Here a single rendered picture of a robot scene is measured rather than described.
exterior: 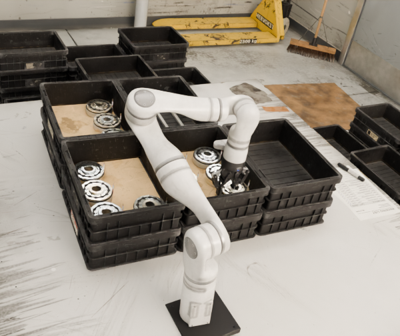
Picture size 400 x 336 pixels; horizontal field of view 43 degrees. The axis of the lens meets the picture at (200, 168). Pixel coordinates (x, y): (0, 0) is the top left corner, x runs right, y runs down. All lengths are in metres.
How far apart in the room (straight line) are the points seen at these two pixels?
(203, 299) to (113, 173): 0.59
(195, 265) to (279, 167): 0.76
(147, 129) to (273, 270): 0.64
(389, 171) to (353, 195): 0.92
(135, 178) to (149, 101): 0.43
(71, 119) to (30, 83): 1.18
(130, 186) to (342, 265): 0.78
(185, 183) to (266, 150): 0.77
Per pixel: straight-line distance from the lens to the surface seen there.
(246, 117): 1.51
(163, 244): 1.65
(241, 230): 1.76
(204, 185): 1.79
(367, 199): 2.21
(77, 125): 2.03
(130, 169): 1.82
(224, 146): 1.65
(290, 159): 2.05
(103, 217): 1.47
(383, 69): 4.97
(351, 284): 1.82
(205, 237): 1.30
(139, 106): 1.42
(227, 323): 1.55
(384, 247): 2.02
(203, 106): 1.48
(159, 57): 3.41
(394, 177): 3.06
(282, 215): 1.81
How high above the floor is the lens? 1.93
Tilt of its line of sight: 36 degrees down
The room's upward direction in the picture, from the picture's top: 11 degrees clockwise
